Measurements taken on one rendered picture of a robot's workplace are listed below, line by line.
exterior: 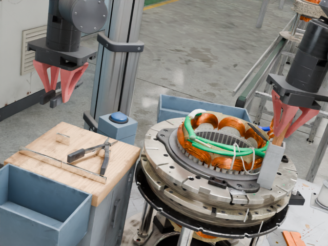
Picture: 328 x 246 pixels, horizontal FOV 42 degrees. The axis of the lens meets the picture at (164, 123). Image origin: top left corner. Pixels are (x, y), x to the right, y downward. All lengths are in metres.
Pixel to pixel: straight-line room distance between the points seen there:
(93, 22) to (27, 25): 2.50
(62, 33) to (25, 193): 0.30
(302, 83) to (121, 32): 0.61
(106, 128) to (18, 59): 2.15
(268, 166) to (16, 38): 2.50
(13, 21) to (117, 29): 1.89
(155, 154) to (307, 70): 0.32
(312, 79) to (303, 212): 0.74
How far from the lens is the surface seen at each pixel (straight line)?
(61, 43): 0.74
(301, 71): 0.73
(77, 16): 0.66
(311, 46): 0.72
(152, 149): 0.86
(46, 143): 0.89
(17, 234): 0.73
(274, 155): 0.80
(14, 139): 3.03
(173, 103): 1.21
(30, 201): 0.83
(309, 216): 1.41
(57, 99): 0.77
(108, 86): 1.23
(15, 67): 3.17
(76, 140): 0.90
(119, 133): 1.05
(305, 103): 0.74
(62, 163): 0.80
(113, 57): 1.20
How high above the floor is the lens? 1.51
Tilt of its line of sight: 25 degrees down
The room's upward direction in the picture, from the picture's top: 12 degrees clockwise
